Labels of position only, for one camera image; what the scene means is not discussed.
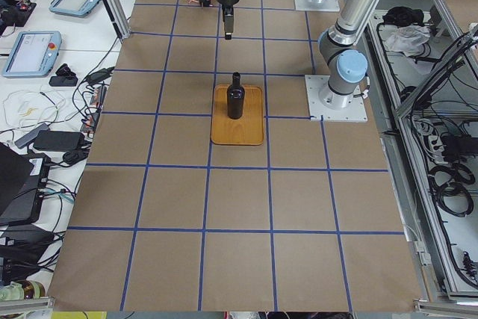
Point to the black laptop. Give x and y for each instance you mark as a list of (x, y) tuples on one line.
[(23, 178)]

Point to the blue teach pendant near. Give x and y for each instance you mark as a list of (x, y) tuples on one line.
[(33, 54)]

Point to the black power adapter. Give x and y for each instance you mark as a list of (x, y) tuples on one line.
[(58, 141)]

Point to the dark wine bottle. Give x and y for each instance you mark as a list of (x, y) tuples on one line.
[(235, 97)]

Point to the wooden tray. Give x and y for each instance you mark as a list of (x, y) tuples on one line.
[(249, 129)]

